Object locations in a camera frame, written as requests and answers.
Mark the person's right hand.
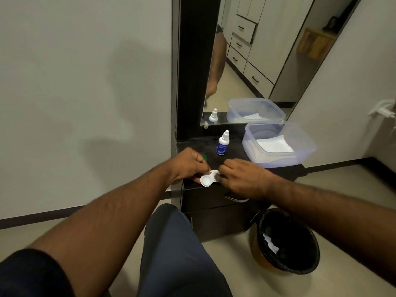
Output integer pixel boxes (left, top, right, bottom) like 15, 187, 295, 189
219, 158, 276, 201

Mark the person's left hand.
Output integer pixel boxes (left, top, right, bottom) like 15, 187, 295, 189
166, 147, 212, 185

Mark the white contact lens case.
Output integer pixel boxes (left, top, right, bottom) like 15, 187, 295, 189
199, 170, 222, 187

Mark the person's left forearm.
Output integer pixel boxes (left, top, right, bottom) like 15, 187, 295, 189
29, 165, 180, 297

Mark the person's right forearm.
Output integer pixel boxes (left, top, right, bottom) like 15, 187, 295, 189
266, 174, 396, 286

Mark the black dressing cabinet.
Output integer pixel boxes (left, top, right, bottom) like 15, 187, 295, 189
171, 0, 308, 243

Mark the white blue solution bottle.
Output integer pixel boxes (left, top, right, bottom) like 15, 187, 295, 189
216, 130, 230, 156

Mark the white tissue paper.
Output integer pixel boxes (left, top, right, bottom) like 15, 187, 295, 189
256, 135, 294, 154

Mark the clear plastic container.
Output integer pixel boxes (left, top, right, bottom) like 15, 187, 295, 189
242, 121, 317, 169

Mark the crumpled white paper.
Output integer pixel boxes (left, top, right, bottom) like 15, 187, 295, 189
262, 232, 280, 255

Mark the person's leg in blue trousers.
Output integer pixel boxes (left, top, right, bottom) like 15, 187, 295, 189
137, 203, 233, 297

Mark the bin with black liner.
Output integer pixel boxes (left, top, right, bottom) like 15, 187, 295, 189
249, 208, 321, 274

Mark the wall mirror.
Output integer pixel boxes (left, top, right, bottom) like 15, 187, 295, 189
199, 0, 362, 126

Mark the white wall charger plug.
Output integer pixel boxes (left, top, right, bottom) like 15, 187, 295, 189
368, 99, 396, 119

